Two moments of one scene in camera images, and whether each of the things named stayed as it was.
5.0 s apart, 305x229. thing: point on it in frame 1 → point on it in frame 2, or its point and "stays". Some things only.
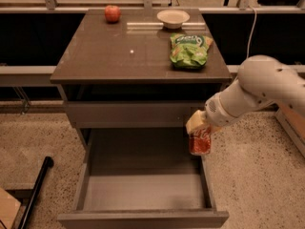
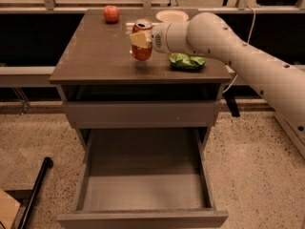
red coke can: [199, 141] → [141, 53]
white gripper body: [213, 112] → [159, 38]
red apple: [112, 13] stays
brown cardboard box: [9, 209] stays
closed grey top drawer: [139, 114] stays
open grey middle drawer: [141, 178] stays
